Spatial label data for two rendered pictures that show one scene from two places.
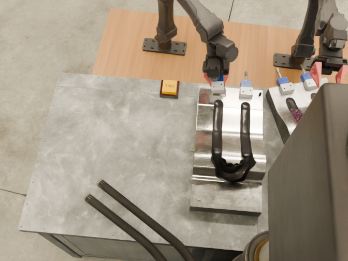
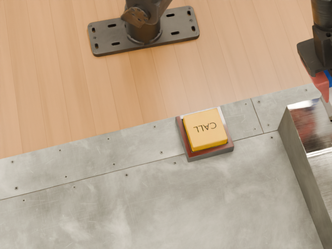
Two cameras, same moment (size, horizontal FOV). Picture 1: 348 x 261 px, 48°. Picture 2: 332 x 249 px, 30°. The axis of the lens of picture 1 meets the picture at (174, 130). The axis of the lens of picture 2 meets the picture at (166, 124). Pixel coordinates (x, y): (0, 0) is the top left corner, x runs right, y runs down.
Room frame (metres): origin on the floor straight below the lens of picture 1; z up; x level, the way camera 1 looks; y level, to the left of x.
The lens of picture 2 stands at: (0.53, 0.23, 1.76)
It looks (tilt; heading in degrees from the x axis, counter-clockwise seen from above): 65 degrees down; 339
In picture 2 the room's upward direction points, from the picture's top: straight up
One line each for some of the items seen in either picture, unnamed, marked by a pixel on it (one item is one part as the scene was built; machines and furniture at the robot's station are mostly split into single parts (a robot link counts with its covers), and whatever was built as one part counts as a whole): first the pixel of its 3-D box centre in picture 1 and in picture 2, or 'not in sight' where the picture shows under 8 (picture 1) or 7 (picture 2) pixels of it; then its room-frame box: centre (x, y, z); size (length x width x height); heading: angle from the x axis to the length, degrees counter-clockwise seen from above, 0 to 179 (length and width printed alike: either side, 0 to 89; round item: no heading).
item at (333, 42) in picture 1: (334, 47); not in sight; (0.79, -0.51, 1.25); 0.07 x 0.06 x 0.11; 81
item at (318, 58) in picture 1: (328, 58); not in sight; (0.79, -0.51, 1.20); 0.10 x 0.07 x 0.07; 82
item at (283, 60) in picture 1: (298, 57); not in sight; (1.06, -0.55, 0.84); 0.20 x 0.07 x 0.08; 82
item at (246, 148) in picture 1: (232, 136); not in sight; (0.64, -0.22, 0.92); 0.35 x 0.16 x 0.09; 175
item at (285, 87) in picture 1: (282, 81); not in sight; (0.93, -0.46, 0.86); 0.13 x 0.05 x 0.05; 12
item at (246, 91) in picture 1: (245, 84); not in sight; (0.89, -0.30, 0.89); 0.13 x 0.05 x 0.05; 175
